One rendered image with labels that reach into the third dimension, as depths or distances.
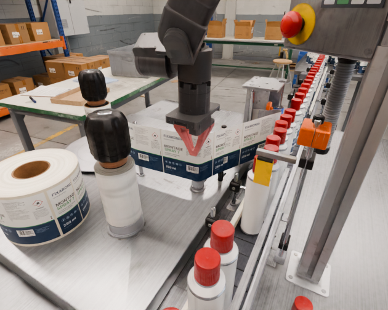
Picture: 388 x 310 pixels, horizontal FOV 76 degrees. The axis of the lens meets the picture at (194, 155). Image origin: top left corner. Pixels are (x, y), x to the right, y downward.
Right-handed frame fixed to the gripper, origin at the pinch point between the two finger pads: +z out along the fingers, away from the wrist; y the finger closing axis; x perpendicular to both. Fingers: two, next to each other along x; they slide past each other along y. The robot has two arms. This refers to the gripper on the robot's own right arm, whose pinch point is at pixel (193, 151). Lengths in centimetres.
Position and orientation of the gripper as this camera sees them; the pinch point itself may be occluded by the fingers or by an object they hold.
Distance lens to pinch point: 50.1
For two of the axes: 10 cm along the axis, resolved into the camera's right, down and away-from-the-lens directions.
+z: -0.1, 8.5, 5.3
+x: 8.9, 2.5, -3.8
